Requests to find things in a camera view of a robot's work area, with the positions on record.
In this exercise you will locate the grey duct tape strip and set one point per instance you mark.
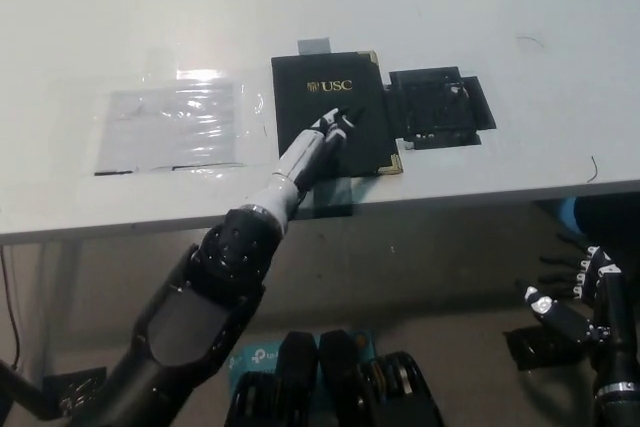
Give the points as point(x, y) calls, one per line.
point(315, 45)

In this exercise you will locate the short black tape strip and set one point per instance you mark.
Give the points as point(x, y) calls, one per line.
point(112, 173)

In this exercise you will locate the clear plastic sheet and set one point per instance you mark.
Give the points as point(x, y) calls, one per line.
point(170, 122)

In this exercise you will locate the black metal bar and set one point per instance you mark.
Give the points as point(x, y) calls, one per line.
point(22, 389)

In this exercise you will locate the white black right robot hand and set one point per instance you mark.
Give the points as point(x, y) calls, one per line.
point(612, 317)

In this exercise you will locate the blue object under desk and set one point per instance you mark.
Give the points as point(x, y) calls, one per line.
point(567, 217)

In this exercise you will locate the black bulky object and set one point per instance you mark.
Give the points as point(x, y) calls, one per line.
point(610, 219)

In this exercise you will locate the black diary with gold corners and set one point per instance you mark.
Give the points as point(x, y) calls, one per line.
point(320, 92)

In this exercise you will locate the small black floor tape patch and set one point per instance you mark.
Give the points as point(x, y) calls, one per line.
point(70, 389)

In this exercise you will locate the teal tp-link box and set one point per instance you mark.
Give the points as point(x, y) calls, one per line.
point(250, 358)

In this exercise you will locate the wide black floor tape patch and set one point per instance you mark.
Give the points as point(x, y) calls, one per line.
point(522, 352)

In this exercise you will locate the black tape patch on desk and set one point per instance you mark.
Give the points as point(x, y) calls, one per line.
point(440, 107)

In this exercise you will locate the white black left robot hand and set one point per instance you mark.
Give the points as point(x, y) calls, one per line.
point(300, 162)

